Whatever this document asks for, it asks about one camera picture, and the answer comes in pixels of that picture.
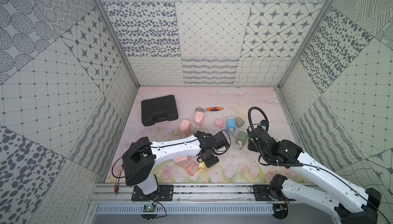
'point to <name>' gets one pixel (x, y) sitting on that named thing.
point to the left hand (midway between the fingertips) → (215, 164)
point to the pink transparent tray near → (192, 168)
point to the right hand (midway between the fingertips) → (253, 141)
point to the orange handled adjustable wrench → (199, 109)
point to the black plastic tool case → (158, 109)
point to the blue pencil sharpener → (231, 125)
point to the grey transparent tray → (239, 121)
